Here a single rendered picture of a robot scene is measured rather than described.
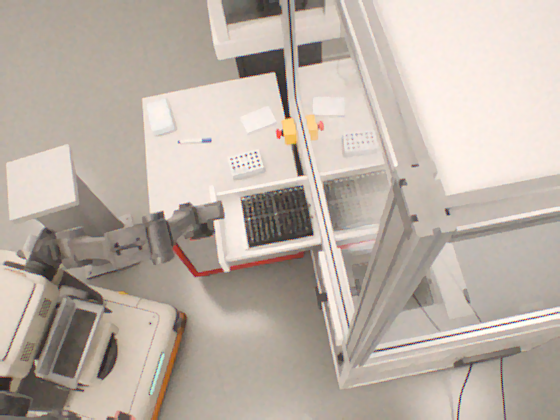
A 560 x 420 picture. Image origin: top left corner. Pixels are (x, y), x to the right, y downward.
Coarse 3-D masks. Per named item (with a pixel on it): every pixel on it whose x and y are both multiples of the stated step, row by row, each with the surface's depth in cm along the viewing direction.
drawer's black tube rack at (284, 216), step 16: (272, 192) 172; (288, 192) 171; (256, 208) 170; (272, 208) 172; (288, 208) 172; (304, 208) 169; (256, 224) 170; (272, 224) 168; (288, 224) 167; (304, 224) 167; (256, 240) 169; (272, 240) 169; (288, 240) 169
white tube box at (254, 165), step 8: (248, 152) 191; (256, 152) 192; (232, 160) 191; (240, 160) 190; (248, 160) 190; (256, 160) 190; (232, 168) 190; (248, 168) 190; (256, 168) 188; (232, 176) 188; (240, 176) 190; (248, 176) 191
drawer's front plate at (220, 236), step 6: (210, 186) 172; (210, 192) 171; (216, 192) 176; (210, 198) 170; (216, 198) 172; (216, 222) 166; (222, 222) 176; (216, 228) 165; (222, 228) 173; (216, 234) 164; (222, 234) 169; (216, 240) 163; (222, 240) 166; (222, 246) 163; (222, 252) 162; (222, 258) 161; (222, 264) 162; (228, 270) 169
